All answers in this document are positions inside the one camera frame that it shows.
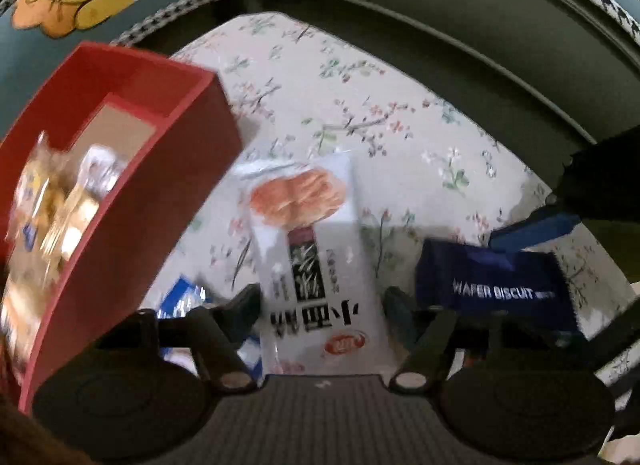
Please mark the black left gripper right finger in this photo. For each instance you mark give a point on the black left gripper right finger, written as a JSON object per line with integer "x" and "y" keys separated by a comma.
{"x": 428, "y": 335}

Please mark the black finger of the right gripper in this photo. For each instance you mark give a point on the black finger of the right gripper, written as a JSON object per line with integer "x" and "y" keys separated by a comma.
{"x": 538, "y": 228}

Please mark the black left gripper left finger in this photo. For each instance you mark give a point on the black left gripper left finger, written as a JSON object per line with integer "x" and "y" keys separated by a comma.
{"x": 216, "y": 335}

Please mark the grey green sofa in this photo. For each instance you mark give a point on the grey green sofa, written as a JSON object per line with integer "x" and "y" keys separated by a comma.
{"x": 545, "y": 77}

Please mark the white rice cracker packet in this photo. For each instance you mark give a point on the white rice cracker packet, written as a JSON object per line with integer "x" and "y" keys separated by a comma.
{"x": 321, "y": 312}

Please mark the yellow cookie bag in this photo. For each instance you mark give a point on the yellow cookie bag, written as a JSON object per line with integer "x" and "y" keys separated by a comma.
{"x": 54, "y": 201}

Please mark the red cardboard box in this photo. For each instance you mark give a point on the red cardboard box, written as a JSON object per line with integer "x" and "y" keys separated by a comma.
{"x": 178, "y": 118}

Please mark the blue coconut snack packet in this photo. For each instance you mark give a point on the blue coconut snack packet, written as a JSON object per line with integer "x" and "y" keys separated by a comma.
{"x": 173, "y": 330}

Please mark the floral tablecloth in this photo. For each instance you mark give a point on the floral tablecloth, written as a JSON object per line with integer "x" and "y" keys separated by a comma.
{"x": 423, "y": 169}

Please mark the dark blue wafer biscuit packet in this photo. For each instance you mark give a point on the dark blue wafer biscuit packet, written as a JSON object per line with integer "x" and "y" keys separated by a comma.
{"x": 476, "y": 280}

